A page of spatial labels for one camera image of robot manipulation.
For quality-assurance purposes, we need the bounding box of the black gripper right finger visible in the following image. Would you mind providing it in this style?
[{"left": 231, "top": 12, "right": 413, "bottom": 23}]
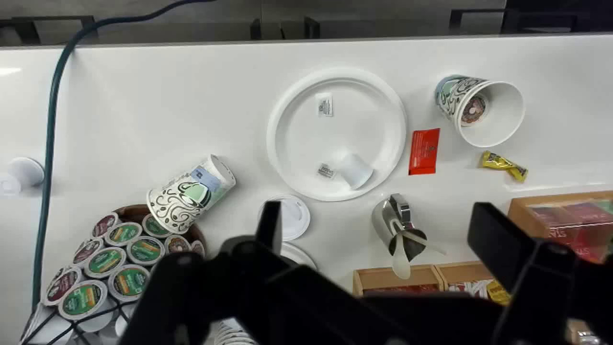
[{"left": 466, "top": 201, "right": 579, "bottom": 303}]

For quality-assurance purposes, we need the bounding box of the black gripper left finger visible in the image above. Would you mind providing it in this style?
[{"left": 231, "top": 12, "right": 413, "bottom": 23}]
[{"left": 252, "top": 199, "right": 283, "bottom": 253}]

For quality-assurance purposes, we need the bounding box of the flat white cup lid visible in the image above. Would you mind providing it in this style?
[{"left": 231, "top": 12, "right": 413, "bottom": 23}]
[{"left": 277, "top": 194, "right": 313, "bottom": 244}]

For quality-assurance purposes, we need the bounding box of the small white creamer cup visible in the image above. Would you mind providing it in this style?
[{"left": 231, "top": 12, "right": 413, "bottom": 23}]
[{"left": 315, "top": 152, "right": 375, "bottom": 192}]

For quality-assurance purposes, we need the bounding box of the white round plate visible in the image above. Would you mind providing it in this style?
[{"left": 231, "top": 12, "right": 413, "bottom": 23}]
[{"left": 263, "top": 65, "right": 409, "bottom": 205}]

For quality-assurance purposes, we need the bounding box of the stainless steel stirrer cup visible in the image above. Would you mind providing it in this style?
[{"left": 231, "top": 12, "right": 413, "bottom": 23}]
[{"left": 369, "top": 192, "right": 428, "bottom": 282}]

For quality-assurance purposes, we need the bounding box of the snack box tray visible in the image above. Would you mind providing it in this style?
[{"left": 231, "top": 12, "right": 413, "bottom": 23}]
[{"left": 507, "top": 190, "right": 613, "bottom": 265}]

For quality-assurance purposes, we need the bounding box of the yellow candy wrapper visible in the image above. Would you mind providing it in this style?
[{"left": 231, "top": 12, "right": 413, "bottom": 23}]
[{"left": 478, "top": 150, "right": 530, "bottom": 186}]

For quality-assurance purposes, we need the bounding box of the wooden shelf organizer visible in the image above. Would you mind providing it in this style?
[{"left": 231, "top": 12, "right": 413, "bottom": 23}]
[{"left": 350, "top": 259, "right": 512, "bottom": 309}]

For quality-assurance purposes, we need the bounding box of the red packet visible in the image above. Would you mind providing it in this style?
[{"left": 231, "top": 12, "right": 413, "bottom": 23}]
[{"left": 405, "top": 127, "right": 442, "bottom": 178}]

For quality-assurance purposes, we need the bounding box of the small white pod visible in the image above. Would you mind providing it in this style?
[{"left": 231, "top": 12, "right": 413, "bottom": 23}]
[{"left": 5, "top": 155, "right": 47, "bottom": 194}]

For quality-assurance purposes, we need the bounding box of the wire coffee pod carousel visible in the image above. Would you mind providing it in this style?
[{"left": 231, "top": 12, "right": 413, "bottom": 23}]
[{"left": 16, "top": 203, "right": 212, "bottom": 345}]

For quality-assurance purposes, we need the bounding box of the teal cable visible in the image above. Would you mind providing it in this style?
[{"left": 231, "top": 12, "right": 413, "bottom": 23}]
[{"left": 28, "top": 0, "right": 216, "bottom": 314}]

